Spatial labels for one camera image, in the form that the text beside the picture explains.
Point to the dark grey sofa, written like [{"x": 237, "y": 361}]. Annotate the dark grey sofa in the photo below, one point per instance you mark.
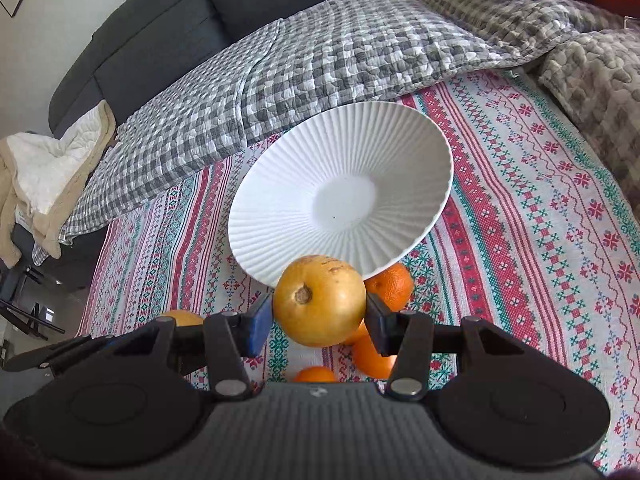
[{"x": 144, "y": 46}]

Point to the orange mandarin with stem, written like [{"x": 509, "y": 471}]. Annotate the orange mandarin with stem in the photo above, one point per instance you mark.
[{"x": 394, "y": 286}]

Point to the red green patterned tablecloth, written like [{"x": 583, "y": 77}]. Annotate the red green patterned tablecloth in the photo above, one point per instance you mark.
[{"x": 536, "y": 237}]

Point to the beige white folded blanket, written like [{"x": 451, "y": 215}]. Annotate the beige white folded blanket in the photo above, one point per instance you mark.
[{"x": 42, "y": 178}]

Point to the brown grey checkered quilt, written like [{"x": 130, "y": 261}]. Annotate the brown grey checkered quilt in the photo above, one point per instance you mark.
[{"x": 586, "y": 57}]

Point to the orange tomato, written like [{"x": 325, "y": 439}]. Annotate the orange tomato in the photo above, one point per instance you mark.
[
  {"x": 315, "y": 374},
  {"x": 369, "y": 362}
]

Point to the grey white checkered pillow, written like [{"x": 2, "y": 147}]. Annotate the grey white checkered pillow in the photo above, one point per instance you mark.
[{"x": 335, "y": 53}]

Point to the orange tomato lower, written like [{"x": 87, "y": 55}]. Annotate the orange tomato lower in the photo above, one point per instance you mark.
[{"x": 315, "y": 374}]

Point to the large yellow pear with stem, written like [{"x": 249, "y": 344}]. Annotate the large yellow pear with stem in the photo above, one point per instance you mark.
[{"x": 319, "y": 301}]

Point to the yellow fruit at left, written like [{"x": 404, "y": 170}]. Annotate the yellow fruit at left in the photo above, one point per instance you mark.
[{"x": 183, "y": 317}]

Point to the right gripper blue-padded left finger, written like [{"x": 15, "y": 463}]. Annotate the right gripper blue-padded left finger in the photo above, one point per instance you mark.
[{"x": 229, "y": 338}]

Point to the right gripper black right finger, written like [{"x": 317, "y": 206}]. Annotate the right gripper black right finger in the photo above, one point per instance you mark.
[{"x": 409, "y": 338}]

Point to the white ribbed ceramic plate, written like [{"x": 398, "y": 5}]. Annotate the white ribbed ceramic plate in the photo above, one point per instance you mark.
[{"x": 363, "y": 183}]

